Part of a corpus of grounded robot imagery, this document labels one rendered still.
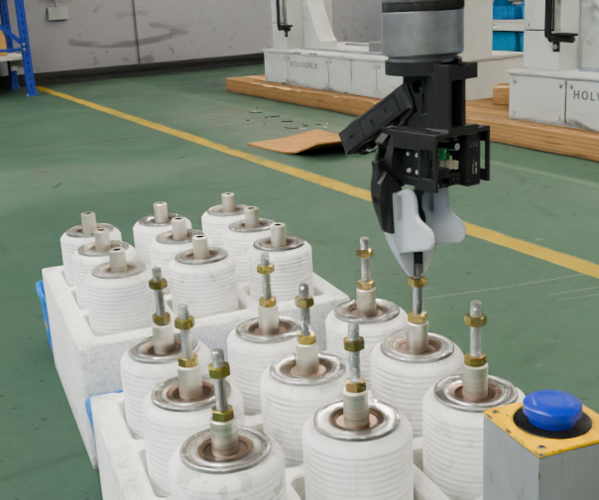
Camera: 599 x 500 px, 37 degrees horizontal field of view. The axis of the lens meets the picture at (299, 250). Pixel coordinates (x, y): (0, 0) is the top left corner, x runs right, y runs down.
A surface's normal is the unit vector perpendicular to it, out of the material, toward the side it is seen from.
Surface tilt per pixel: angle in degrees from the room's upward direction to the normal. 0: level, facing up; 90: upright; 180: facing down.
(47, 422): 0
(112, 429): 0
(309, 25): 90
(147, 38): 90
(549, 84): 90
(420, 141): 90
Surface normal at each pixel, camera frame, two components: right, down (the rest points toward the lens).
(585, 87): -0.88, 0.18
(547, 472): 0.35, 0.25
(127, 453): -0.05, -0.96
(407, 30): -0.43, 0.28
